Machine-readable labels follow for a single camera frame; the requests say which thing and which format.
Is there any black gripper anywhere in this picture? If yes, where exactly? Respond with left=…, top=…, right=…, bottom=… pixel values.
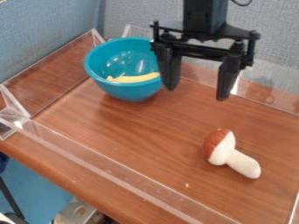
left=151, top=21, right=260, bottom=101

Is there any blue plastic bowl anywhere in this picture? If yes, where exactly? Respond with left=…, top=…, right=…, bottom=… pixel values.
left=84, top=37, right=164, bottom=102

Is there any plush mushroom toy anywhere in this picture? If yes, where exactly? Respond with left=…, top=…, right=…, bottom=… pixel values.
left=203, top=129, right=261, bottom=179

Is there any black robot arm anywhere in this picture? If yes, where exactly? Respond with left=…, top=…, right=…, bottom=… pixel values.
left=151, top=0, right=260, bottom=101

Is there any yellow plush banana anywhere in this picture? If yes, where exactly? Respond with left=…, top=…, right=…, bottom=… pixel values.
left=107, top=72, right=160, bottom=83

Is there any white object under table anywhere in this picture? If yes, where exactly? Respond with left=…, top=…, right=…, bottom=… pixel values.
left=50, top=198, right=107, bottom=224

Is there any black stand leg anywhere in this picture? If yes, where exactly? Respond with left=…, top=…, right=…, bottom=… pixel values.
left=0, top=177, right=28, bottom=224

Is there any black cable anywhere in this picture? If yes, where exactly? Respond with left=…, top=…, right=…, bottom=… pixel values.
left=229, top=0, right=255, bottom=7

